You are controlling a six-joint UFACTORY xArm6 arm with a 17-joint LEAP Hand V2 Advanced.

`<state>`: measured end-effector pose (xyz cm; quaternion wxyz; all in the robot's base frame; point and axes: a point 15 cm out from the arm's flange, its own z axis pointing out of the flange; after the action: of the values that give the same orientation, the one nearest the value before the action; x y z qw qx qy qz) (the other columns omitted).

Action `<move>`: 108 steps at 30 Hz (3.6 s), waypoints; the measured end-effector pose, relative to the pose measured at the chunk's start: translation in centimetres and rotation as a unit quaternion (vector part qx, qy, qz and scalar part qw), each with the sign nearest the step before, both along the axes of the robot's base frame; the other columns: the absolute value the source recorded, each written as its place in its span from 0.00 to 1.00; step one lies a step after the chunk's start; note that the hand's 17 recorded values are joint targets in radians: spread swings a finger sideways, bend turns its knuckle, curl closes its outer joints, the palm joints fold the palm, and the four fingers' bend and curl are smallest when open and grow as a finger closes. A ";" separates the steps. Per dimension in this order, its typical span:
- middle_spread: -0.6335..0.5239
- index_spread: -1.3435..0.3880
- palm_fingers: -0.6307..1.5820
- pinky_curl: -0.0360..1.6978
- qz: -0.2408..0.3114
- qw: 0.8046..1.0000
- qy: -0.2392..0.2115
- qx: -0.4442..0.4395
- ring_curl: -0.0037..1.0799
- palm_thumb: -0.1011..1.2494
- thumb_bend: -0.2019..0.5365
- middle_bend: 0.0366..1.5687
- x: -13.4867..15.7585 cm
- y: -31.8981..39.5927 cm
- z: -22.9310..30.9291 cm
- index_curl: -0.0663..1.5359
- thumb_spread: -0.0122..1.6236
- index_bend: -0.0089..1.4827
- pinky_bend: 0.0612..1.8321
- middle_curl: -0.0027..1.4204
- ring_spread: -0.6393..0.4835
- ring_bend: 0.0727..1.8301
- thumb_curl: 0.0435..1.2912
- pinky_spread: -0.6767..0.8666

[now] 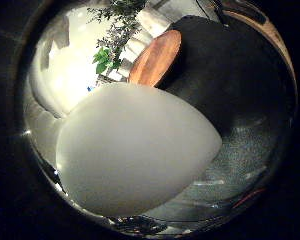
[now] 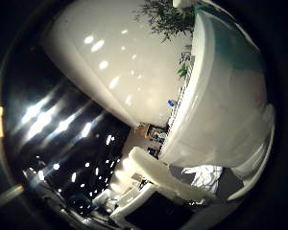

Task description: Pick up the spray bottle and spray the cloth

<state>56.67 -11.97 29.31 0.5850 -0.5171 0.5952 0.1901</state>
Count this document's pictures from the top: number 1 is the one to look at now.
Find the green leafy plant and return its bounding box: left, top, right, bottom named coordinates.
left=86, top=0, right=148, bottom=76

